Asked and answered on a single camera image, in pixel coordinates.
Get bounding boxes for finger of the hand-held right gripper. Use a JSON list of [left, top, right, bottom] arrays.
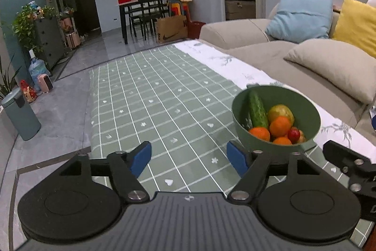
[[323, 140, 376, 193]]

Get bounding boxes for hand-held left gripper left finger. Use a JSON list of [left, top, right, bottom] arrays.
[[59, 141, 152, 205]]

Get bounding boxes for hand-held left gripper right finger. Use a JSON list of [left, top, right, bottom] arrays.
[[227, 141, 319, 206]]

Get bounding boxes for small red apple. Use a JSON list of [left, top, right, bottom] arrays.
[[287, 127, 306, 143]]

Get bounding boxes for large orange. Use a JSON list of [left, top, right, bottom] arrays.
[[269, 116, 292, 138]]

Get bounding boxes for green bowl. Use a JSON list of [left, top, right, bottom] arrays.
[[231, 85, 321, 153]]

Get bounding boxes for green cucumber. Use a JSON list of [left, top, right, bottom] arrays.
[[248, 90, 269, 128]]

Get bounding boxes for green grid tablecloth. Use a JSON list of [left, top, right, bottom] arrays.
[[88, 44, 371, 247]]

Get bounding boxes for yellow green pear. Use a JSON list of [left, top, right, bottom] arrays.
[[267, 104, 295, 126]]

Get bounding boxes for beige pillow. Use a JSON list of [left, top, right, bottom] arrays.
[[283, 39, 376, 104]]

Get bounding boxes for white leaf print cloth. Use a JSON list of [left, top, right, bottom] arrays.
[[173, 39, 376, 165]]

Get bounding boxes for pink space heater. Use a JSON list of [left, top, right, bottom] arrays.
[[38, 74, 54, 92]]

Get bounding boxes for beige sofa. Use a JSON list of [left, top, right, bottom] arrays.
[[199, 0, 376, 134]]

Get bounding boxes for grey green pedal bin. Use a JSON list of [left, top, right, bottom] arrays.
[[1, 89, 42, 141]]

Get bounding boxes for red gift bag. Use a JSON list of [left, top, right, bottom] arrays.
[[20, 80, 38, 103]]

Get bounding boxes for yellow pillow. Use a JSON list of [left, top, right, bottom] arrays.
[[332, 0, 376, 59]]

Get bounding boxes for cardboard nike box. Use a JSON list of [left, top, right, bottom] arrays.
[[156, 15, 188, 44]]

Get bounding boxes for pink suitcase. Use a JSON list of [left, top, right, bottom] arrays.
[[65, 30, 81, 49]]

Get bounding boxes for blue water jug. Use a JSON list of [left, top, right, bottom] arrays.
[[28, 49, 52, 84]]

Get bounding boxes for blue pillow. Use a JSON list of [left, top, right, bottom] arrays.
[[265, 0, 334, 44]]

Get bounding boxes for grey drawer cabinet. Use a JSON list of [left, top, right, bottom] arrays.
[[35, 16, 66, 70]]

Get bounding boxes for dark dining table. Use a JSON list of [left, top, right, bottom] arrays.
[[117, 0, 169, 45]]

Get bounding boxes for long leaf plant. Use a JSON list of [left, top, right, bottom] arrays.
[[0, 57, 22, 100]]

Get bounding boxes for stacked plastic stools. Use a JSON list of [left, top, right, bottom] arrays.
[[169, 1, 191, 18]]

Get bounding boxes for leafy vine plant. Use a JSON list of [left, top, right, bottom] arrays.
[[12, 2, 57, 52]]

